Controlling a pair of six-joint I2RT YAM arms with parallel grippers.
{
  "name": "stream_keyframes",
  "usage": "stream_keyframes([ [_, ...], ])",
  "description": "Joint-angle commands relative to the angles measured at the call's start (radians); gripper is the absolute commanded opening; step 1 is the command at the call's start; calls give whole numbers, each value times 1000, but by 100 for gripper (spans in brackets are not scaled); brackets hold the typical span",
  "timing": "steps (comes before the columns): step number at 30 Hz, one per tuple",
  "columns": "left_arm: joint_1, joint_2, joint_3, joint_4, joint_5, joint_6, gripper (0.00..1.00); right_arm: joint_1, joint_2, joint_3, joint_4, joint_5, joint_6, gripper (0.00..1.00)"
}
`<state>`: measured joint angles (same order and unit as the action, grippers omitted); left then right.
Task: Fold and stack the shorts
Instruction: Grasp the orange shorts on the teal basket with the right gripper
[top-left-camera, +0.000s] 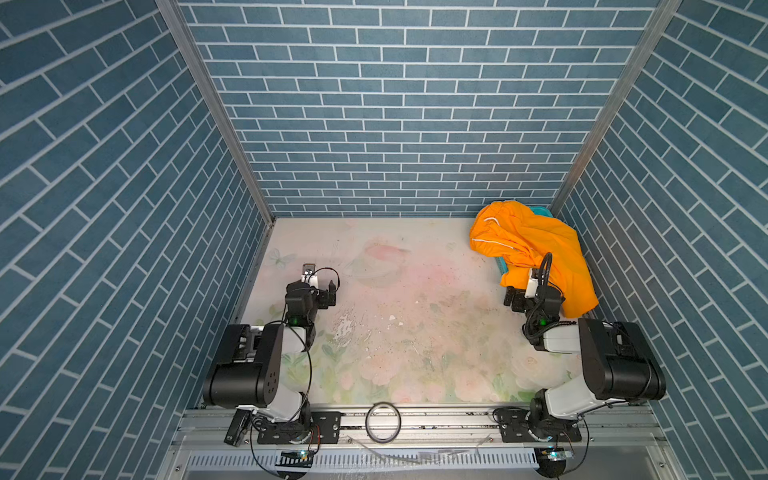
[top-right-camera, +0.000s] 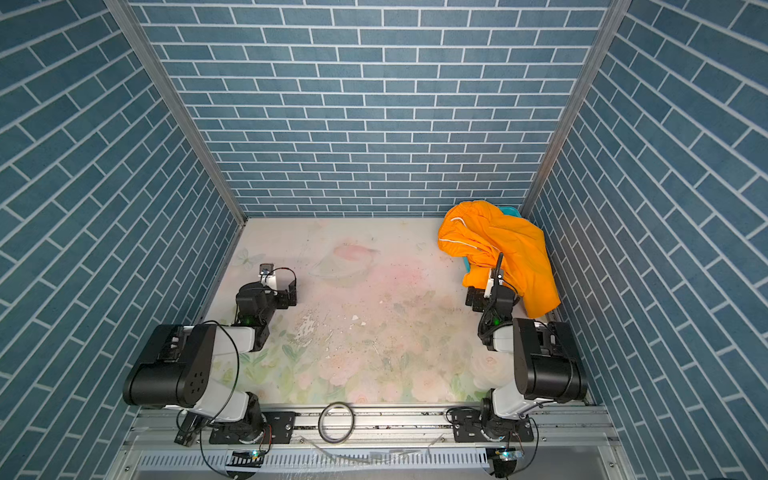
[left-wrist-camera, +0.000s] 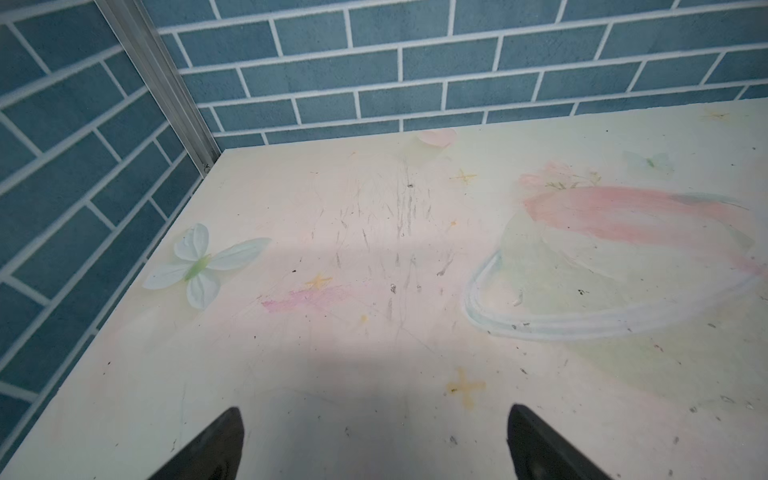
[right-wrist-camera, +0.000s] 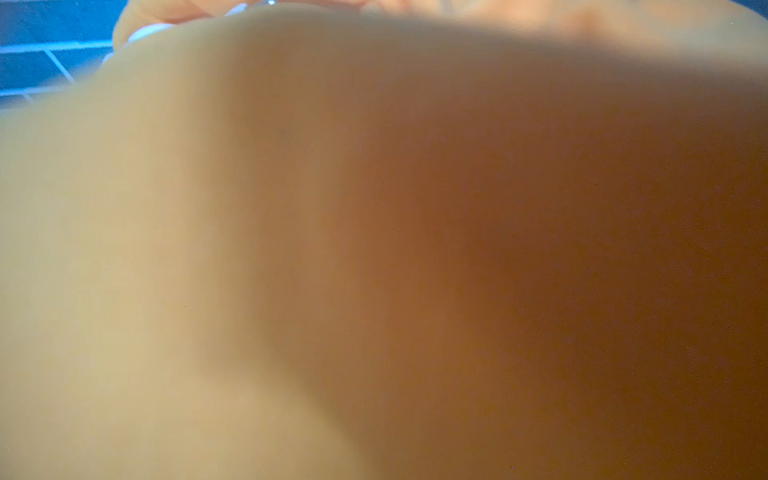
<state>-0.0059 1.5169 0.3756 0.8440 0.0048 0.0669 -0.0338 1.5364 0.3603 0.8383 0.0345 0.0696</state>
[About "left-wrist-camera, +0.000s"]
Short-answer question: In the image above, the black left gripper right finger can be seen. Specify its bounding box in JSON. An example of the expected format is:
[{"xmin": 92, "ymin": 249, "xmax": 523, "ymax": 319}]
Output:
[{"xmin": 507, "ymin": 404, "xmax": 611, "ymax": 480}]

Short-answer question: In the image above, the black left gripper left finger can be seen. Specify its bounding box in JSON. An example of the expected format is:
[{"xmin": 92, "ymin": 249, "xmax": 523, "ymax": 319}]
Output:
[{"xmin": 149, "ymin": 407, "xmax": 245, "ymax": 480}]

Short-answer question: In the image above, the left aluminium corner post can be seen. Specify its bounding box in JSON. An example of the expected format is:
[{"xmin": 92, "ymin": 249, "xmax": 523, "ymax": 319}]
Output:
[{"xmin": 96, "ymin": 0, "xmax": 221, "ymax": 177}]

